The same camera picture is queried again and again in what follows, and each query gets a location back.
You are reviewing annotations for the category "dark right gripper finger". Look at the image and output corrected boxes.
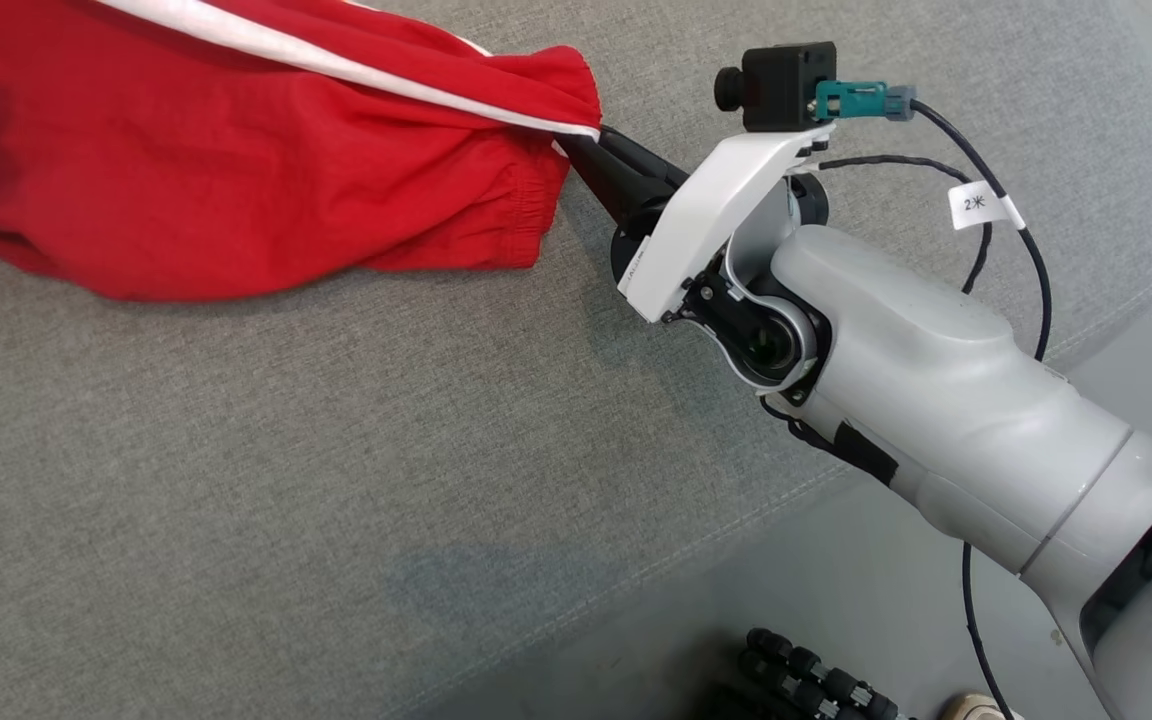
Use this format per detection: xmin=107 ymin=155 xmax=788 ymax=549
xmin=601 ymin=127 xmax=689 ymax=196
xmin=558 ymin=138 xmax=675 ymax=231

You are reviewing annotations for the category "black corrugated cable conduit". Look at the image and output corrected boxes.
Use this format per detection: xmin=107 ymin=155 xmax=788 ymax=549
xmin=736 ymin=628 xmax=922 ymax=720

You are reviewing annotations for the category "white cable label tag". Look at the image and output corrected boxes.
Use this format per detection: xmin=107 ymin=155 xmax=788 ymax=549
xmin=948 ymin=182 xmax=1027 ymax=231

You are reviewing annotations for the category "thin black braided cable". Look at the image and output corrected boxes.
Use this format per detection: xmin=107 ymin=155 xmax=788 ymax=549
xmin=816 ymin=153 xmax=993 ymax=296

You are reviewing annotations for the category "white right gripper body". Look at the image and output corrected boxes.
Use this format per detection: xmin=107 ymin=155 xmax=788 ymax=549
xmin=617 ymin=125 xmax=835 ymax=324

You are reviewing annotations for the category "beige rounded base part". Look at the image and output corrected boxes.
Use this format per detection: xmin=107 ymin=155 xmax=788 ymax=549
xmin=939 ymin=692 xmax=1025 ymax=720

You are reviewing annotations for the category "right camera cable teal plug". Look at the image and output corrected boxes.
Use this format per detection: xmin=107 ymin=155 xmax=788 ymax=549
xmin=814 ymin=80 xmax=1053 ymax=720

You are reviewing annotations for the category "grey fabric sofa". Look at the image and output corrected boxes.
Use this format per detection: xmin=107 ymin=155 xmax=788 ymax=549
xmin=0 ymin=0 xmax=1152 ymax=720

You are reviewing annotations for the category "red shorts white stripe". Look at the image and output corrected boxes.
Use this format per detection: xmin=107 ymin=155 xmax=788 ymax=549
xmin=0 ymin=0 xmax=604 ymax=303

